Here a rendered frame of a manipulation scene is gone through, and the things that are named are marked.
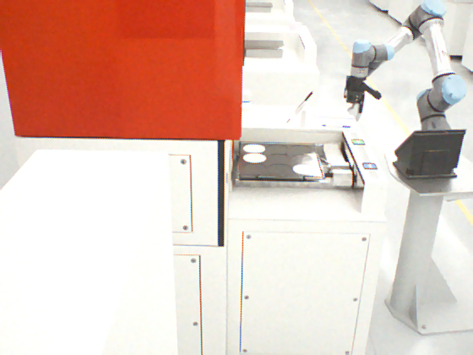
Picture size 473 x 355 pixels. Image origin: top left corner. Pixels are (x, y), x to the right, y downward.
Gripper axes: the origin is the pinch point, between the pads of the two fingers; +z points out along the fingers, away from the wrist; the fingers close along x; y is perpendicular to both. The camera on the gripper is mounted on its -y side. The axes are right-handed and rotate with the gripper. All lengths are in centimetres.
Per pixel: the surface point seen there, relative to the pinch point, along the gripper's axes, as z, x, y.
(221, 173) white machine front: -5, 70, 60
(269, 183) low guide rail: 22, 24, 41
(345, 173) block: 15.2, 26.6, 9.4
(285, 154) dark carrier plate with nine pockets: 15.8, 5.7, 32.9
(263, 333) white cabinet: 82, 51, 42
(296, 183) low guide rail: 21.8, 23.7, 29.2
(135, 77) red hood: -37, 70, 87
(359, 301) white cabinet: 63, 51, 2
